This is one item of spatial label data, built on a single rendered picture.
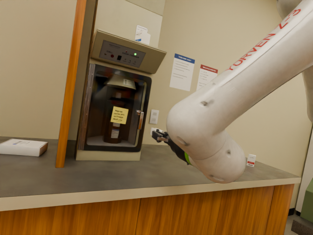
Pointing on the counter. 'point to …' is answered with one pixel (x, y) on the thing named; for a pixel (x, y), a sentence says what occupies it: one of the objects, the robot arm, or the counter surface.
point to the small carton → (142, 37)
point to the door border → (86, 106)
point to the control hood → (156, 55)
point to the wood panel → (70, 82)
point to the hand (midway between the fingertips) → (156, 132)
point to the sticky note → (119, 115)
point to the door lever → (140, 119)
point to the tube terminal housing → (127, 18)
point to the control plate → (112, 48)
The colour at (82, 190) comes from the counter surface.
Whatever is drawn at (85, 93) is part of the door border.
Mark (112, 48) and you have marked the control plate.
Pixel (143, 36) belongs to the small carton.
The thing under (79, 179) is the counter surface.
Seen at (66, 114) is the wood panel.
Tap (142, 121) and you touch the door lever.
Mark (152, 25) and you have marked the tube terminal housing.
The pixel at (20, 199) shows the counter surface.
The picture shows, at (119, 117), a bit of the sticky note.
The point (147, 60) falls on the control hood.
